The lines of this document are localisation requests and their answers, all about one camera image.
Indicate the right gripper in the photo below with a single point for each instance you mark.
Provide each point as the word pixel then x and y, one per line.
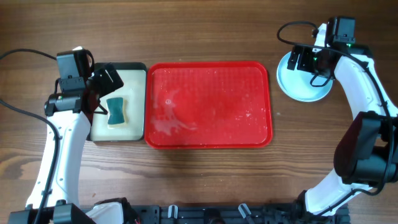
pixel 305 53

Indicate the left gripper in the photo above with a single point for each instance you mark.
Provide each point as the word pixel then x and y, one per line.
pixel 104 80

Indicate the green and yellow sponge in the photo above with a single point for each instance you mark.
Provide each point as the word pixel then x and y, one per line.
pixel 117 116

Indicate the light blue plate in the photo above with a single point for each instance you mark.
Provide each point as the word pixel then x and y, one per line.
pixel 296 83

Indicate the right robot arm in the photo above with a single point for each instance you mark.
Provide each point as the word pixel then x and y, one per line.
pixel 366 157

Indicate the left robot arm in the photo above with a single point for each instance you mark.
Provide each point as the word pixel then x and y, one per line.
pixel 67 115

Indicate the black rectangular water tray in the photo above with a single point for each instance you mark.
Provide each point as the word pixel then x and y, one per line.
pixel 134 76

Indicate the red plastic tray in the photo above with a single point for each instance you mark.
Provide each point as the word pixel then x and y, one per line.
pixel 208 105

